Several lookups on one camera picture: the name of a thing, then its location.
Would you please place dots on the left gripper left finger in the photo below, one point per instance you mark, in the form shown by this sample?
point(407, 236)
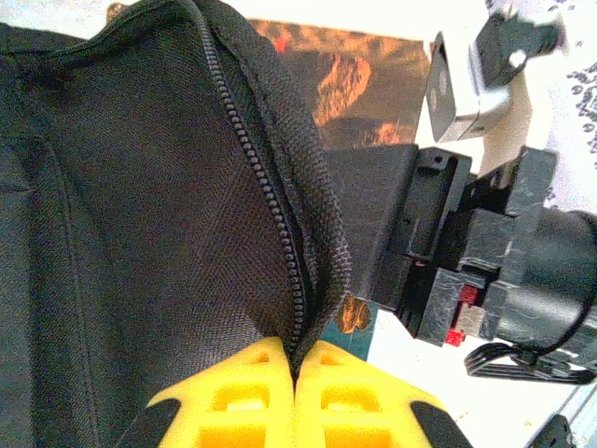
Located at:
point(280, 420)

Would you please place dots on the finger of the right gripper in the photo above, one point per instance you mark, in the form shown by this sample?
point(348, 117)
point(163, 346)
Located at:
point(373, 210)

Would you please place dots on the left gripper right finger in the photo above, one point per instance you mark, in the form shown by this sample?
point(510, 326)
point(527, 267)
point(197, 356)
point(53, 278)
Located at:
point(308, 420)

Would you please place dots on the blue orange landscape book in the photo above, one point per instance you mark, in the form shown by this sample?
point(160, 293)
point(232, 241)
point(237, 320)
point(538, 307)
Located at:
point(354, 84)

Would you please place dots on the black backpack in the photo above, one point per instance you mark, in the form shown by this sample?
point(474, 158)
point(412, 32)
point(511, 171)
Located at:
point(140, 186)

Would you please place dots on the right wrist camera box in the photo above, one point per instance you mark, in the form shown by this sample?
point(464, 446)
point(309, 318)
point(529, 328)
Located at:
point(448, 102)

